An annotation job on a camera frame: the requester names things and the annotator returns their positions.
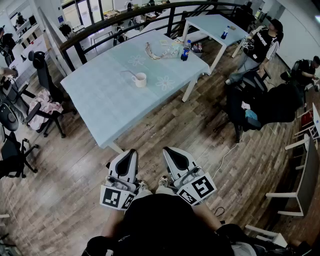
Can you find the dark top white leg table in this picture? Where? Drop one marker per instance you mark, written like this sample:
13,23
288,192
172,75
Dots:
310,175

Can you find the pale purple straw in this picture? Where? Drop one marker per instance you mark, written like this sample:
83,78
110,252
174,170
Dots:
126,71

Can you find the white table light blue top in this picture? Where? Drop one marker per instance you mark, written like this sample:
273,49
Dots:
215,25

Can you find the black jacket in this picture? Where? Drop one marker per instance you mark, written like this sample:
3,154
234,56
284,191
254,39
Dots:
282,105

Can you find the person's right shoe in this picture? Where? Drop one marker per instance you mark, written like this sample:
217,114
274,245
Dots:
163,181

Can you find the person's black shirt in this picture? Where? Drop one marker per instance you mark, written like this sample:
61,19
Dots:
160,225

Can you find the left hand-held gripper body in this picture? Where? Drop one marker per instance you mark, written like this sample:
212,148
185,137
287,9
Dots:
117,197

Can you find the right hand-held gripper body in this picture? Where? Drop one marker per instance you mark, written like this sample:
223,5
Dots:
197,187

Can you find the person's beige trousers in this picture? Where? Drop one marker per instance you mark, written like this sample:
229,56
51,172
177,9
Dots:
162,192

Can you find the dark soda bottle blue label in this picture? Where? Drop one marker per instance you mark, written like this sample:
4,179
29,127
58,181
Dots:
185,53

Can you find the person's right forearm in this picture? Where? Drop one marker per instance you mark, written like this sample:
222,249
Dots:
206,217

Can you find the black metal railing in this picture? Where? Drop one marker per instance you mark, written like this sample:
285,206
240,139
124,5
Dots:
171,22

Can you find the person's left shoe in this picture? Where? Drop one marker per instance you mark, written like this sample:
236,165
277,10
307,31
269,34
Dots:
143,186

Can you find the small yellow card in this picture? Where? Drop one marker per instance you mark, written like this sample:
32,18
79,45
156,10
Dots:
164,43

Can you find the white desk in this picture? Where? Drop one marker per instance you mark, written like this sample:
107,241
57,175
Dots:
32,47

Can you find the pink cloth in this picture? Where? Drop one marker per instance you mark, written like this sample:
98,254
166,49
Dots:
43,107

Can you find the red box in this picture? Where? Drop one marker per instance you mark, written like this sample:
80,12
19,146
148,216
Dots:
307,120

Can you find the white mug with spoon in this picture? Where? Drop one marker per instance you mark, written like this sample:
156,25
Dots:
140,81

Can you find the blue cloth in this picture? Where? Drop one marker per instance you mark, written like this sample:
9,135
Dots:
251,115

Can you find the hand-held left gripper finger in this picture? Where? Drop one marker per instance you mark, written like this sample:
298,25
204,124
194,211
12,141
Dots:
113,170
133,170

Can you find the box of small bottles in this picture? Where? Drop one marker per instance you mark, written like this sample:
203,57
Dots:
197,48

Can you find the person's left forearm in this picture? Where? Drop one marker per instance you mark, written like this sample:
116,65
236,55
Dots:
112,222

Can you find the black office chair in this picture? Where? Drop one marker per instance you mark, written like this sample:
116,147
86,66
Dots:
11,150
47,75
252,82

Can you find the white stool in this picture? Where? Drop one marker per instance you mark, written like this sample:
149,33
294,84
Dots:
277,238

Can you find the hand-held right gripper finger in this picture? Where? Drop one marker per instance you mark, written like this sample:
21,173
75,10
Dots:
170,167
190,163

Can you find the blue drink bottle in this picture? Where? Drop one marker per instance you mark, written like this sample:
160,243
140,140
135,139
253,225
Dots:
224,33

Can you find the person's shoe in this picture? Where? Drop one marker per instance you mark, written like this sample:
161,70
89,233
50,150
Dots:
143,186
163,181

